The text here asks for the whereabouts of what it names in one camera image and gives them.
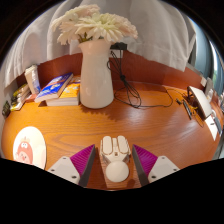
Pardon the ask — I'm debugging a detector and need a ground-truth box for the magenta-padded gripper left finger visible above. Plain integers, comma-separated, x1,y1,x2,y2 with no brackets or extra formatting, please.
47,143,97,188

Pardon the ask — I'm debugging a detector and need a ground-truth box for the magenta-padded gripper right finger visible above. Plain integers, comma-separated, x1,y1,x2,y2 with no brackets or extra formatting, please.
131,143,181,187

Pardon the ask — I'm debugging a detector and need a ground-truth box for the white computer mouse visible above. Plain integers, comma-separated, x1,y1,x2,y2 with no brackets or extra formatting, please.
99,134,132,184

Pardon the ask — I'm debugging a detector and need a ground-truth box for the pink cartoon mouse pad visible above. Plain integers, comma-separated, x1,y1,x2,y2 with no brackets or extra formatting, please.
12,125,48,170

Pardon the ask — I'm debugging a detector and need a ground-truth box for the white paper sheet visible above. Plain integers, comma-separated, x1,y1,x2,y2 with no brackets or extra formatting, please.
203,114,219,142

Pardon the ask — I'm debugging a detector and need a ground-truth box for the black pen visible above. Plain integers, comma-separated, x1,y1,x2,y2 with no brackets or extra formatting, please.
182,98,193,120

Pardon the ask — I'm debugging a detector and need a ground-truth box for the grey tablet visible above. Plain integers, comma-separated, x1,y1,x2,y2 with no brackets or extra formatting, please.
213,114,224,136

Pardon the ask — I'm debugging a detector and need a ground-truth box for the red flat tray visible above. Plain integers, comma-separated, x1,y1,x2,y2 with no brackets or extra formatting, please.
24,93,38,104

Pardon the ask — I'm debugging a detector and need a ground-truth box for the silver laptop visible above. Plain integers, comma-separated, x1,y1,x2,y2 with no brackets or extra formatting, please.
186,85,213,121

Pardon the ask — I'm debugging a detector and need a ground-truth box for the blue book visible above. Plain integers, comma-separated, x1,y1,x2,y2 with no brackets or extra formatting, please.
34,72,74,104

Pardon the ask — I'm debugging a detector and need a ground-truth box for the dark green mug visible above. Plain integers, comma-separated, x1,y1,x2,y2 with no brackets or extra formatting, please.
1,100,12,118

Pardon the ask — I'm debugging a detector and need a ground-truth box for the stack of dark books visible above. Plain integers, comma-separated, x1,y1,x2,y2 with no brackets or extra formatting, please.
9,83,32,112

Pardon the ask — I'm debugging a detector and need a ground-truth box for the clear small bottle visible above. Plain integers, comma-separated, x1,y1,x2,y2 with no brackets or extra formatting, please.
34,77,42,95

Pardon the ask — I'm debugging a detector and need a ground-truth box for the white ceramic vase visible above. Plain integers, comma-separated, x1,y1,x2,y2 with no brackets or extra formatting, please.
78,39,115,110

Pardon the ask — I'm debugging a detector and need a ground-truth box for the window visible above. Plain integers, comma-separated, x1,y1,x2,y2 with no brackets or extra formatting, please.
188,19,224,101

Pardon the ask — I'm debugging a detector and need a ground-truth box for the white curtain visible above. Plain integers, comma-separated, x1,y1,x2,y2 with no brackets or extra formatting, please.
3,0,198,88

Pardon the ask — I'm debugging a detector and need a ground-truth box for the white flower bouquet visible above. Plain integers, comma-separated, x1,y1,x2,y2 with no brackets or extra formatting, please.
49,3,139,46

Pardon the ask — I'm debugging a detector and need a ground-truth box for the black cable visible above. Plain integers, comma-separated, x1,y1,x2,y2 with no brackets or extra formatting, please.
108,42,174,109

